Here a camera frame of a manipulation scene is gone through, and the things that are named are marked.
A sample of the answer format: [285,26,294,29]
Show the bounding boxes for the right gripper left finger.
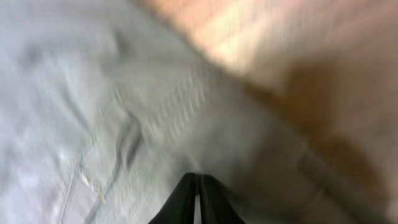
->
[149,173,197,224]

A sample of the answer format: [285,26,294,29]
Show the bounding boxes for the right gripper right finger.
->
[200,175,245,224]

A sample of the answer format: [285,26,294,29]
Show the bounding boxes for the grey shorts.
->
[1,1,387,223]

